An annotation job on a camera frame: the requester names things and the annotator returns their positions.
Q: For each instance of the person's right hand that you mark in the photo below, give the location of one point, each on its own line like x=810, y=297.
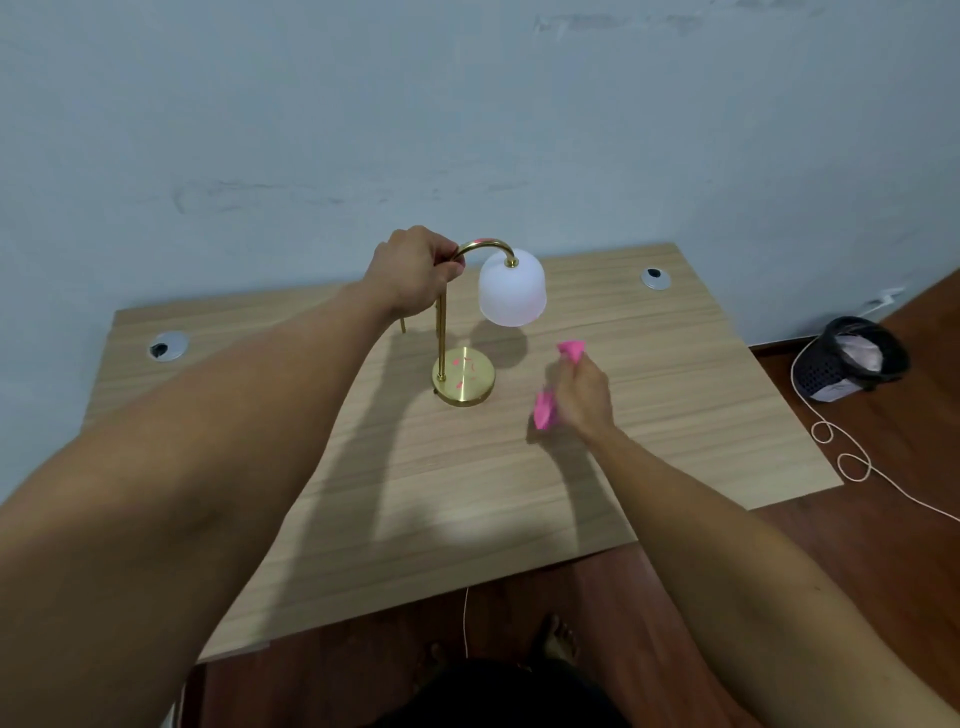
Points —
x=586, y=397

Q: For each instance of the white bag in basket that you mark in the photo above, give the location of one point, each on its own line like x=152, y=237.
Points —
x=861, y=351

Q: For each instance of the person's left fingers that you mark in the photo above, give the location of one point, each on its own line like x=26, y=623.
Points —
x=448, y=259

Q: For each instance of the person's left hand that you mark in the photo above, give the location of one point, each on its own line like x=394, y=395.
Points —
x=405, y=274

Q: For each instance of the black plastic waste basket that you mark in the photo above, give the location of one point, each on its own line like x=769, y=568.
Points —
x=817, y=371

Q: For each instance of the gold lamp with white shade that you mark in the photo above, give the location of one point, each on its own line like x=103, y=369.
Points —
x=512, y=289

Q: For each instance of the person's black shorts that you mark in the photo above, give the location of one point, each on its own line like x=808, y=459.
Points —
x=502, y=697

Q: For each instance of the person's foot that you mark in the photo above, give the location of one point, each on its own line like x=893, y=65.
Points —
x=556, y=640
x=437, y=654

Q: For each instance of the person's right foot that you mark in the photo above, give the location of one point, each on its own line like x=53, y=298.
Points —
x=556, y=640

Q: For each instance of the person's right fingers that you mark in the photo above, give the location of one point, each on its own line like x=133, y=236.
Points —
x=561, y=390

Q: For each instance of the pink cloth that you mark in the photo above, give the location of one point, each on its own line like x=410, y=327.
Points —
x=544, y=409

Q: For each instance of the person's right forearm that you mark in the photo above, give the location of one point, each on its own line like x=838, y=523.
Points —
x=735, y=577

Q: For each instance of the person's left forearm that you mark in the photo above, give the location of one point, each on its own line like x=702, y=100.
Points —
x=187, y=465

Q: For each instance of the person's left foot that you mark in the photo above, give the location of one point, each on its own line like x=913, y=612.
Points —
x=437, y=654

